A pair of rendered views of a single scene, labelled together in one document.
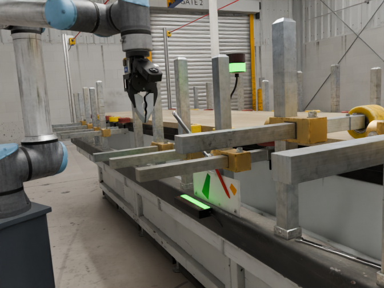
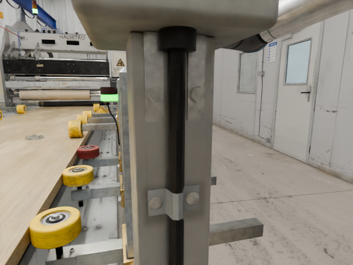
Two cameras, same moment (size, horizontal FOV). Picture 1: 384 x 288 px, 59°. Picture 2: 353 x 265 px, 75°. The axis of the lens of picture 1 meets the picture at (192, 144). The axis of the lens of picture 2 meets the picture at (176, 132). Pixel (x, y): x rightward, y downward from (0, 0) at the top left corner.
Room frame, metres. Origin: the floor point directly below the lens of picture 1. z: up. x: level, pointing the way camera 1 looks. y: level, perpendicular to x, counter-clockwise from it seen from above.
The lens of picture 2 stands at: (1.74, 0.29, 1.13)
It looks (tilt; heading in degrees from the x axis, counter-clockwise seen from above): 11 degrees down; 193
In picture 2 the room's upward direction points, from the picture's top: straight up
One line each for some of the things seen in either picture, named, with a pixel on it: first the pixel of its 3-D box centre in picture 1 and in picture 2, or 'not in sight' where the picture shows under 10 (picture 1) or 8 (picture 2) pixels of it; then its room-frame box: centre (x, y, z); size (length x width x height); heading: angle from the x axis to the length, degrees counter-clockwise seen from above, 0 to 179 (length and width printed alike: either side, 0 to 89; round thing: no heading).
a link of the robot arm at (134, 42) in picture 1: (136, 44); not in sight; (1.04, 0.15, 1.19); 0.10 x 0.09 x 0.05; 119
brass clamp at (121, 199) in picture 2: (188, 151); (128, 190); (1.15, 0.01, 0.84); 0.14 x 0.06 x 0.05; 27
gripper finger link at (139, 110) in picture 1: (136, 108); not in sight; (1.04, 0.16, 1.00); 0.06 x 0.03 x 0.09; 29
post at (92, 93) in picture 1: (95, 119); not in sight; (2.51, 0.71, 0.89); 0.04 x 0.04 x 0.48; 27
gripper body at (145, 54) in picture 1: (138, 72); not in sight; (1.05, 0.15, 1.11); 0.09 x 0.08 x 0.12; 29
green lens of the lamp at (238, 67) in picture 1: (234, 68); (109, 97); (0.97, -0.13, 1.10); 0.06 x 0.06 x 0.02
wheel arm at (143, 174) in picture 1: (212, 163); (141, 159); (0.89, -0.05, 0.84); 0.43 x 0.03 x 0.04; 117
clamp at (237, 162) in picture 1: (230, 158); (124, 161); (0.93, -0.10, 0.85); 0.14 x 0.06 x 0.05; 27
